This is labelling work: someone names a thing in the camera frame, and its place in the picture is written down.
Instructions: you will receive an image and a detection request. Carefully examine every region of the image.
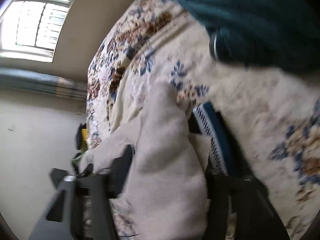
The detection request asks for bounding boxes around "beige small garment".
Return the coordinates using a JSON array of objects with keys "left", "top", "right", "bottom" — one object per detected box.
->
[{"left": 79, "top": 82, "right": 210, "bottom": 239}]

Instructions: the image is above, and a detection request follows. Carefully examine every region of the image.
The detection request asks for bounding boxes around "teal left curtain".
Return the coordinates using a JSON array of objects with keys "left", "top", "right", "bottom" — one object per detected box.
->
[{"left": 1, "top": 68, "right": 87, "bottom": 100}]

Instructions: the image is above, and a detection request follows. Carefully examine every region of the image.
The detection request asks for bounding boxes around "window with bars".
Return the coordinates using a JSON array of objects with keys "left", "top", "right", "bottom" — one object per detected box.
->
[{"left": 1, "top": 0, "right": 74, "bottom": 63}]

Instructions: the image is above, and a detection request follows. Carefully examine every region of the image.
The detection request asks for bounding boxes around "yellow box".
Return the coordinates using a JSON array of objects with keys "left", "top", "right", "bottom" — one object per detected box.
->
[{"left": 75, "top": 123, "right": 87, "bottom": 152}]

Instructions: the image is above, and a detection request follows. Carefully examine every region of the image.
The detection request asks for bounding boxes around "teal folded quilt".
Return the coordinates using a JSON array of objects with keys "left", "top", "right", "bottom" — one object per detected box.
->
[{"left": 172, "top": 0, "right": 319, "bottom": 73}]

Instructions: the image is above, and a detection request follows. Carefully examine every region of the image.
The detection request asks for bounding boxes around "floral bed blanket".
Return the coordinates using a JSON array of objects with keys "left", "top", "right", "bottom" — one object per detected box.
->
[{"left": 87, "top": 0, "right": 319, "bottom": 239}]

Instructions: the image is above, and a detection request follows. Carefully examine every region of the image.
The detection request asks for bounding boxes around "black folded garment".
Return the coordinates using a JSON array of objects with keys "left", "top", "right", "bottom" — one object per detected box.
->
[{"left": 188, "top": 102, "right": 252, "bottom": 178}]

